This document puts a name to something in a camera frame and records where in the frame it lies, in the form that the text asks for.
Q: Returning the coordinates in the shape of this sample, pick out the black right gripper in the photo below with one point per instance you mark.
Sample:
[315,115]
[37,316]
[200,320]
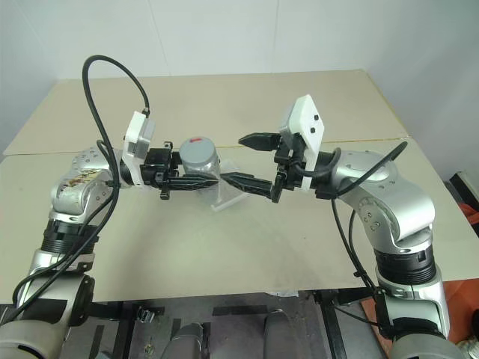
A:
[288,161]

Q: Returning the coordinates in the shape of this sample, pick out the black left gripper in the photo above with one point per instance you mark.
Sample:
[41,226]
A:
[155,168]

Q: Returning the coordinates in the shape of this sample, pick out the gray jar lid red mark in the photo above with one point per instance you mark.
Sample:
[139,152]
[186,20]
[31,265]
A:
[194,151]

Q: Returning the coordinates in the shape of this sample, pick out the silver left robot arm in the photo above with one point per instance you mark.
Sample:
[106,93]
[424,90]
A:
[90,161]

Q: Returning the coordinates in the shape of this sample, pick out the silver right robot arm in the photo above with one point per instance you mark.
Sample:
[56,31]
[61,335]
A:
[404,202]

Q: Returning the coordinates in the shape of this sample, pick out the clear plastic bag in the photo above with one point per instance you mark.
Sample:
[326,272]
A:
[228,200]

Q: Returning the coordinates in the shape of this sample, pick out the small metal clamp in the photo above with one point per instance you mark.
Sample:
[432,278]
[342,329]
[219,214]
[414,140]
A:
[147,315]

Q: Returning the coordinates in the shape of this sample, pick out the gray rounded shape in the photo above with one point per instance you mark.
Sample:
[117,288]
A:
[187,340]
[278,333]

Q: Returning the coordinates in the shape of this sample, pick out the red object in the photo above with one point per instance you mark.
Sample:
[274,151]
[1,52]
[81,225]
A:
[472,215]

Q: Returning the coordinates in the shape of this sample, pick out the orange red sheet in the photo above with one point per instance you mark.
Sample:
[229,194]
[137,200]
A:
[462,306]

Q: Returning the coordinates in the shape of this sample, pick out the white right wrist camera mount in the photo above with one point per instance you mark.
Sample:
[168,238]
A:
[308,119]

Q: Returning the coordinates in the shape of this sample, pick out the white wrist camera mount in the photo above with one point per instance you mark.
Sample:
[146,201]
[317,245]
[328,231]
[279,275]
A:
[308,119]
[132,131]

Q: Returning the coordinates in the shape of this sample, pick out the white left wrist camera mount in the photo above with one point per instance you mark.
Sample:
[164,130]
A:
[132,131]

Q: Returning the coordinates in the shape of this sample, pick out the black metal table frame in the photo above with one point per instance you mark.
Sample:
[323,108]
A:
[331,325]

